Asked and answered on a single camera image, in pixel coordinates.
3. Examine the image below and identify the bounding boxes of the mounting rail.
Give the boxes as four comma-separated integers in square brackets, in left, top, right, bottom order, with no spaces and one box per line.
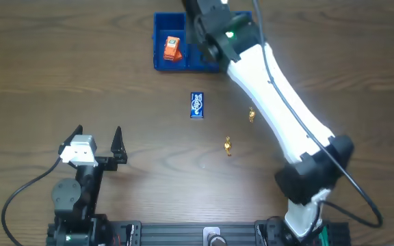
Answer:
[46,221,352,246]

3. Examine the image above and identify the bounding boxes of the black cable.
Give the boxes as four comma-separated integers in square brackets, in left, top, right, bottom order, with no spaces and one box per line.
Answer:
[1,156,63,246]
[251,0,384,229]

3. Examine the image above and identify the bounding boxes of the blue tray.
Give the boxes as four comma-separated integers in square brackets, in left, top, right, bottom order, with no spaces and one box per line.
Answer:
[153,12,254,72]

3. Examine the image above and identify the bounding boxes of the blue candy pack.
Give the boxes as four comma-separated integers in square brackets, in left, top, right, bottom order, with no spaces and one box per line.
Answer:
[189,92,205,120]

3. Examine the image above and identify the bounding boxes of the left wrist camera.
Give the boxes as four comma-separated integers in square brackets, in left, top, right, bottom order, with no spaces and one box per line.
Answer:
[59,134,99,168]

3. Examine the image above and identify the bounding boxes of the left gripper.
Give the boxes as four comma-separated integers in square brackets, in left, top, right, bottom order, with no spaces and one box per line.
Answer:
[57,124,129,172]

